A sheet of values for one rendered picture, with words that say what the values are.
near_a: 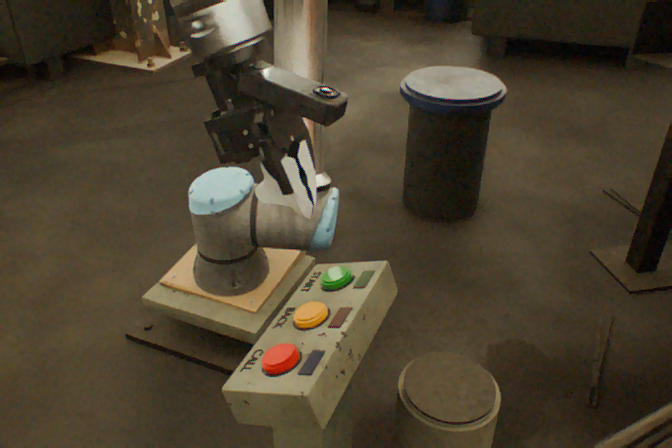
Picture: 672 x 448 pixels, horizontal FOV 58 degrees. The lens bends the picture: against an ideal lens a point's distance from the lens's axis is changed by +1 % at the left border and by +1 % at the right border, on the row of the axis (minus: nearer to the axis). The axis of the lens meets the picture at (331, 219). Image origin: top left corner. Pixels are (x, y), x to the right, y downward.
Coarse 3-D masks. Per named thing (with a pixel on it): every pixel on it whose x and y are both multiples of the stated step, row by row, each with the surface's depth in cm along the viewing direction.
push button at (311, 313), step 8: (304, 304) 71; (312, 304) 70; (320, 304) 70; (296, 312) 70; (304, 312) 69; (312, 312) 69; (320, 312) 68; (296, 320) 69; (304, 320) 68; (312, 320) 68; (320, 320) 68
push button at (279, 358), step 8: (280, 344) 65; (288, 344) 65; (272, 352) 64; (280, 352) 64; (288, 352) 63; (296, 352) 63; (264, 360) 63; (272, 360) 63; (280, 360) 62; (288, 360) 62; (296, 360) 63; (264, 368) 63; (272, 368) 62; (280, 368) 62; (288, 368) 62
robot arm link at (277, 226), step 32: (288, 0) 121; (320, 0) 123; (288, 32) 123; (320, 32) 125; (288, 64) 125; (320, 64) 127; (320, 128) 132; (320, 160) 134; (320, 192) 134; (256, 224) 134; (288, 224) 134; (320, 224) 133
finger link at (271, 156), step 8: (264, 128) 65; (264, 136) 65; (264, 144) 64; (272, 144) 65; (264, 152) 64; (272, 152) 64; (280, 152) 66; (264, 160) 65; (272, 160) 64; (280, 160) 66; (272, 168) 65; (280, 168) 65; (272, 176) 66; (280, 176) 65; (280, 184) 67; (288, 184) 66; (288, 192) 67
